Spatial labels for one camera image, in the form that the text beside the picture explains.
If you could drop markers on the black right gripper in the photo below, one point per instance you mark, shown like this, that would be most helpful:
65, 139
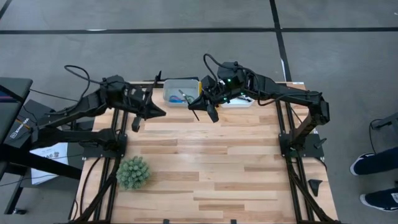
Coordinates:
227, 84

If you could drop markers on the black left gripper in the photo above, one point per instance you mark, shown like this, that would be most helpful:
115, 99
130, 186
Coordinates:
136, 99

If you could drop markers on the thick long black paintbrush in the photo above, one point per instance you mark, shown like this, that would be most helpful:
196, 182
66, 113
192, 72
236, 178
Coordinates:
195, 115

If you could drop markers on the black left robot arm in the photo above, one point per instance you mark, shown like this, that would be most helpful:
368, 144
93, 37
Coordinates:
77, 107

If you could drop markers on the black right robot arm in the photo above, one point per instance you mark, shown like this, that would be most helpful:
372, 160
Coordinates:
286, 93

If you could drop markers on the yellow slotted plastic basket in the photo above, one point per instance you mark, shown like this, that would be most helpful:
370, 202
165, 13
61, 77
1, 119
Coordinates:
200, 87

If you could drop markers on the white plastic bin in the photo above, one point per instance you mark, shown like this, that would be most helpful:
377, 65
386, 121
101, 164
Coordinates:
237, 102

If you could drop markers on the grey-white plastic bin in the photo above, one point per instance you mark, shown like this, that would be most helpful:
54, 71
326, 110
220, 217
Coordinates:
182, 84

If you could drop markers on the green plant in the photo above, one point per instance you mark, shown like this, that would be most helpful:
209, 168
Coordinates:
133, 172

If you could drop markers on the white printed paper sheet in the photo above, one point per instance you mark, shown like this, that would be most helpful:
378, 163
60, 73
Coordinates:
49, 158

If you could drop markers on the black panel with white logo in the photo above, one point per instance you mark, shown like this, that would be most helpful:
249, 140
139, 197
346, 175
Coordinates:
28, 121

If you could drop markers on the dark blue shoes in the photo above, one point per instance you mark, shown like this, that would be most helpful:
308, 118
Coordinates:
376, 165

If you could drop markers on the black flat bracket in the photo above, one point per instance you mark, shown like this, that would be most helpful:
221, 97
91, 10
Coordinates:
315, 186
320, 143

